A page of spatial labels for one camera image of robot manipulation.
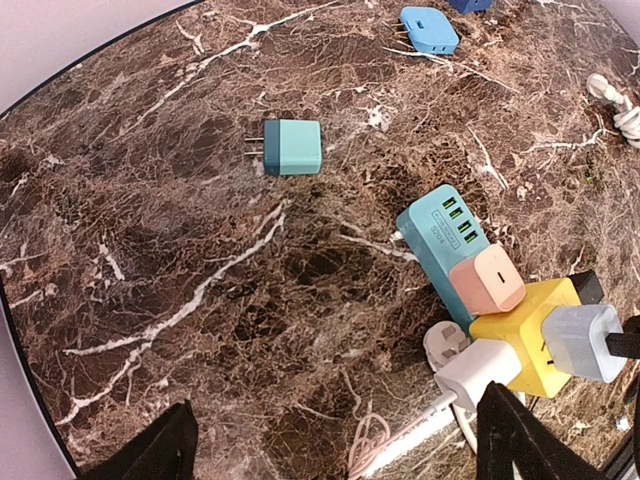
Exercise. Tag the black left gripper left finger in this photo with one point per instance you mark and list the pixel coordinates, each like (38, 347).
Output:
(165, 449)

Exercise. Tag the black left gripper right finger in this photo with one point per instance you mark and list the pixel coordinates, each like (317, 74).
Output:
(511, 438)

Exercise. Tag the yellow cube plug adapter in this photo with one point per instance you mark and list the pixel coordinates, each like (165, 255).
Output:
(522, 329)

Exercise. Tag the white USB charger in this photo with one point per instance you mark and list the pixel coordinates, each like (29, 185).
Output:
(470, 372)

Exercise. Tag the light blue USB charger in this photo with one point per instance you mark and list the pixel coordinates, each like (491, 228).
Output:
(576, 339)

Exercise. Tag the pink USB charger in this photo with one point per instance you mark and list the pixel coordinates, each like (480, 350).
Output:
(488, 282)

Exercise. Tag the black power adapter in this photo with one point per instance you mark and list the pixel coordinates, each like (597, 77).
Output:
(588, 287)

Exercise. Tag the teal power strip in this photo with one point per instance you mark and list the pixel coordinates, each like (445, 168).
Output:
(441, 231)

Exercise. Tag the white three-pin plug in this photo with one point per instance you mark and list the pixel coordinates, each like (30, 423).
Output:
(443, 342)

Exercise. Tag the teal small charger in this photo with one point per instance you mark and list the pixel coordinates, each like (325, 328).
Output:
(290, 147)

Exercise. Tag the blue small charger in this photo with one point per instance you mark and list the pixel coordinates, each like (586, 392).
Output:
(429, 30)

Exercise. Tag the dark blue cube adapter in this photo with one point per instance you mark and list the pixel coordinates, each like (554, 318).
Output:
(470, 6)

